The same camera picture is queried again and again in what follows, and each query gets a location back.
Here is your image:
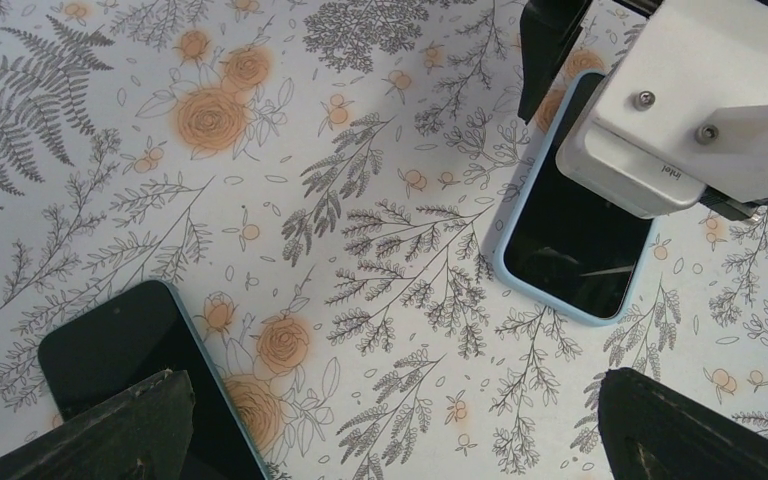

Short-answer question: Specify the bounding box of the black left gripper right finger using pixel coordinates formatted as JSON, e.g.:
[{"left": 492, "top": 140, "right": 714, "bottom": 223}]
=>
[{"left": 597, "top": 368, "right": 768, "bottom": 479}]

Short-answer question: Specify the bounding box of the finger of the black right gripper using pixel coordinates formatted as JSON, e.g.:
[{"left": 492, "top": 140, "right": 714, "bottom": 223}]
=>
[{"left": 517, "top": 0, "right": 592, "bottom": 123}]

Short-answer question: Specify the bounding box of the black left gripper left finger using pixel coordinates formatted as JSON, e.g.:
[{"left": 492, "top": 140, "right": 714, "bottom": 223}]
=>
[{"left": 0, "top": 370, "right": 195, "bottom": 479}]

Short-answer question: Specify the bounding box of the black phone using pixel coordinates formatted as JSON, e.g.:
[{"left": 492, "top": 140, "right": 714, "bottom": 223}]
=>
[{"left": 37, "top": 280, "right": 269, "bottom": 479}]

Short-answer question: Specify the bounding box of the light blue phone case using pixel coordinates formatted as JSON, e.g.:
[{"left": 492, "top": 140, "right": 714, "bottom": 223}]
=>
[{"left": 492, "top": 70, "right": 658, "bottom": 328}]

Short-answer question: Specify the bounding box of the floral patterned table mat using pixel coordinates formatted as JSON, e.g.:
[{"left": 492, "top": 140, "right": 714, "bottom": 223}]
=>
[{"left": 0, "top": 1, "right": 768, "bottom": 479}]

